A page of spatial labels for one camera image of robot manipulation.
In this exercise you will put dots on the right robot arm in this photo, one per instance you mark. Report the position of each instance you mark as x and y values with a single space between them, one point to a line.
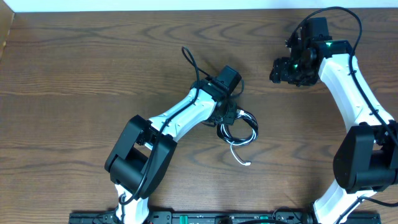
366 161

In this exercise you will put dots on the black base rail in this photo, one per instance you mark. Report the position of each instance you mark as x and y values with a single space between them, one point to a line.
162 216

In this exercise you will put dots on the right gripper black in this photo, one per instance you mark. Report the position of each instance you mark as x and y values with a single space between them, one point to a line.
280 72

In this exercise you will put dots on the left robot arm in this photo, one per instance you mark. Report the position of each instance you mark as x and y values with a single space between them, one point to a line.
140 158

